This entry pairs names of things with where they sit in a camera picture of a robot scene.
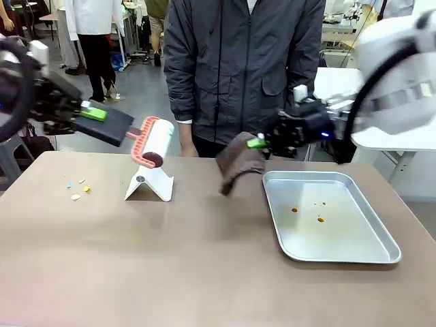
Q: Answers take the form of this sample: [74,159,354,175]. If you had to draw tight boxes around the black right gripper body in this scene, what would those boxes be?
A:
[294,98,337,146]

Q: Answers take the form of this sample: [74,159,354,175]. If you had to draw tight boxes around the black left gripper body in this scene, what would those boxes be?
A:
[30,73,84,136]

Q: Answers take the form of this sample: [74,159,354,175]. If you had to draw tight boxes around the brown cloth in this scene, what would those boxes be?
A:
[216,131,267,197]

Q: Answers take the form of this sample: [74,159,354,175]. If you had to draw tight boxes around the pink lint roller black handle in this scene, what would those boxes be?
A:
[73,108,175,169]

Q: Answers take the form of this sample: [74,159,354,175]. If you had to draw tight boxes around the person's right hand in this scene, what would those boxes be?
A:
[179,131,200,158]

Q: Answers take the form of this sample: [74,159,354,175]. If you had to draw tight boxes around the dark brown bag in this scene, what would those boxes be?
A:
[18,122,57,161]

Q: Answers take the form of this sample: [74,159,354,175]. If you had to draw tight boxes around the grey plastic stool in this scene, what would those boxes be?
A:
[0,132,35,185]

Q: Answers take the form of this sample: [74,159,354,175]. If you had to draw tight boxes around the blue plastic bag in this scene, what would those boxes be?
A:
[110,53,126,72]

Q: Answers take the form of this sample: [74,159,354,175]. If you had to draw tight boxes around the person in grey jacket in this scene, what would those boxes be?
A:
[163,0,326,158]

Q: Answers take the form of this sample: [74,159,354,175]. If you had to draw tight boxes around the white side table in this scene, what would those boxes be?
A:
[311,67,436,187]

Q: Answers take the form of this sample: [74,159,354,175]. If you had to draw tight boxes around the metal baking tray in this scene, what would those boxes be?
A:
[261,170,403,264]

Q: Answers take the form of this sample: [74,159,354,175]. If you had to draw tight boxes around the white lint roller stand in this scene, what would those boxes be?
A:
[124,163,175,202]

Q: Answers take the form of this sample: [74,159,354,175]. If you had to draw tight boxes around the person in white coat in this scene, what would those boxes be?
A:
[64,0,125,103]

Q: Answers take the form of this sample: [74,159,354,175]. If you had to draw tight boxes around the person in red top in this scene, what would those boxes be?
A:
[0,0,16,37]

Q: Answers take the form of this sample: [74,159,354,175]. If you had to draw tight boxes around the white background workbench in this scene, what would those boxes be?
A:
[322,0,362,52]

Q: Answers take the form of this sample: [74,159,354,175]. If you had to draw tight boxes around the person in khaki shorts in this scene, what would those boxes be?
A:
[144,0,170,67]

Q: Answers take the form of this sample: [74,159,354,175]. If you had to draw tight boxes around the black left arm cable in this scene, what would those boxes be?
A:
[0,37,35,144]

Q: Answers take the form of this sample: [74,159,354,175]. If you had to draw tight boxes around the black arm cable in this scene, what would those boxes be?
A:
[0,37,35,144]
[335,42,425,164]

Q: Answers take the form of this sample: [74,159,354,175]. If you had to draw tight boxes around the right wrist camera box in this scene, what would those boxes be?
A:
[292,84,321,110]

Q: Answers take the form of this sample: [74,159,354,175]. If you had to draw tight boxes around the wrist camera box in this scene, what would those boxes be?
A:
[292,84,321,110]
[29,40,50,67]

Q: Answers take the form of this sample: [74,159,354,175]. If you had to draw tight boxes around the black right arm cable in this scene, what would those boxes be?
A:
[335,42,425,164]

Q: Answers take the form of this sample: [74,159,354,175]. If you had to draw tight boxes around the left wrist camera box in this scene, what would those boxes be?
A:
[29,40,50,67]

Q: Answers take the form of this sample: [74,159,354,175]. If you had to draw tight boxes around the black earphone wire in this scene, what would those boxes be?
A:
[213,0,225,146]

